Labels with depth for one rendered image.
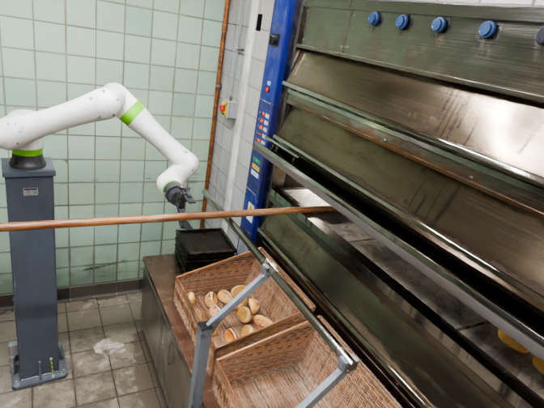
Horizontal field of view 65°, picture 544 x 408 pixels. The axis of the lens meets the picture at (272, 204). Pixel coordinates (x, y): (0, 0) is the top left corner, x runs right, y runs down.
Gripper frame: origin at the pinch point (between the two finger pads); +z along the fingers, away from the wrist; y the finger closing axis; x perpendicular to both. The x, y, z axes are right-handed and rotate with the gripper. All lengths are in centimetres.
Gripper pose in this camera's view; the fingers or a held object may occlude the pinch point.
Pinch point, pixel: (189, 214)
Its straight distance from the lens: 177.7
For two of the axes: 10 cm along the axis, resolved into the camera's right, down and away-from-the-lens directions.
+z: 4.5, 4.1, -8.0
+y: -1.6, 9.1, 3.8
